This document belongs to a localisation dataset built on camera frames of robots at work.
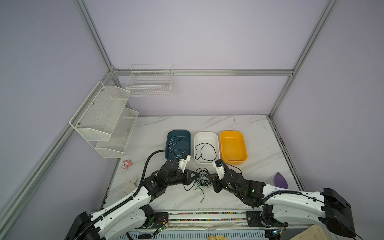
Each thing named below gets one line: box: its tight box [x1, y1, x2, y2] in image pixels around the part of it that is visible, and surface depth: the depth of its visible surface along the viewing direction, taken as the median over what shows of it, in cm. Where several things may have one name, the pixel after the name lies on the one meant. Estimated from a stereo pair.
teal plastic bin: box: [165, 129, 192, 161], surface depth 104 cm
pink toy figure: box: [122, 159, 132, 170], surface depth 92 cm
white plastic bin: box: [193, 131, 221, 164], surface depth 101 cm
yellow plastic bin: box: [220, 130, 248, 165], surface depth 104 cm
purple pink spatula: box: [274, 172, 288, 189], surface depth 88 cm
